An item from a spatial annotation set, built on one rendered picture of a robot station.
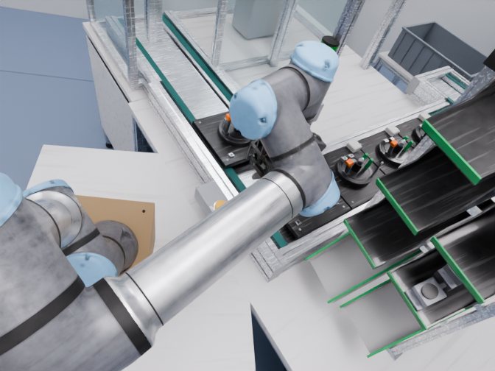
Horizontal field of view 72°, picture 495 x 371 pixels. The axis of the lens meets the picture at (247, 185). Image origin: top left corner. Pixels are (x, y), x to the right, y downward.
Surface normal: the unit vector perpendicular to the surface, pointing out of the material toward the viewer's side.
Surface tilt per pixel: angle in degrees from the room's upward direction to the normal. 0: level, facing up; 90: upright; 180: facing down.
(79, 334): 33
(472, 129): 25
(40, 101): 0
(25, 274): 39
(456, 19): 90
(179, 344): 0
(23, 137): 0
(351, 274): 45
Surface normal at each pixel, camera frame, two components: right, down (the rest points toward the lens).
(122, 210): 0.15, 0.13
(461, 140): -0.20, -0.46
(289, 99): 0.63, -0.15
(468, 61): -0.82, 0.33
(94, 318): 0.53, -0.60
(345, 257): -0.49, -0.29
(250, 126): -0.67, 0.49
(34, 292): 0.76, -0.29
